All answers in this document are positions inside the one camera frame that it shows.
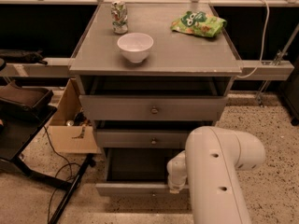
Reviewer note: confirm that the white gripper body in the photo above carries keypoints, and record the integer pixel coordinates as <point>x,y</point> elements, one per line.
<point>176,177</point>

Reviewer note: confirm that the grey bottom drawer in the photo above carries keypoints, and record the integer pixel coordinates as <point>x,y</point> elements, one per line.
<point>137,171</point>

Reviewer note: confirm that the grey drawer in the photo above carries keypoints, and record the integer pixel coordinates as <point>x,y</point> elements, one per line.
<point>137,171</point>
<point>140,139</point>
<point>101,107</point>

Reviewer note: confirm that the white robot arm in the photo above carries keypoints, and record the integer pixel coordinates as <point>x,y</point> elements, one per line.
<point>207,167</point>

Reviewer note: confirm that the grey middle drawer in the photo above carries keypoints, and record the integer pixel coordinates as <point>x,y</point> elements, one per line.
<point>140,139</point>

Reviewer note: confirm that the grey drawer cabinet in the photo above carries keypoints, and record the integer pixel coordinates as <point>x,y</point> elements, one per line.
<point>178,65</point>

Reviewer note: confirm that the grey top drawer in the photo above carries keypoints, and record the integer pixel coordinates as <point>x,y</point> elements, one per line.
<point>101,107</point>

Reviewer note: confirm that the cardboard box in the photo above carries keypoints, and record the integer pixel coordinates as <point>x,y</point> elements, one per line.
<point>65,135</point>

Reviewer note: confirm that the white bowl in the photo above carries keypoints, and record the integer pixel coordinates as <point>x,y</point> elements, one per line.
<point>135,47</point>

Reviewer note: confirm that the green snack bag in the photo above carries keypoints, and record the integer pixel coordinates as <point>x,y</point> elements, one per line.
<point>198,24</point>

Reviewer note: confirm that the black stand with tray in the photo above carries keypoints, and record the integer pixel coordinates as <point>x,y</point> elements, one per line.
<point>16,135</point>

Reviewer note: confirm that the green patterned soda can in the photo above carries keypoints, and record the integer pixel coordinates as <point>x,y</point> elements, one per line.
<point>119,17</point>

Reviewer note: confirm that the grey metal rail frame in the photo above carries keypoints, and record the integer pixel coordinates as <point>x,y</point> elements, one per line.
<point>59,68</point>

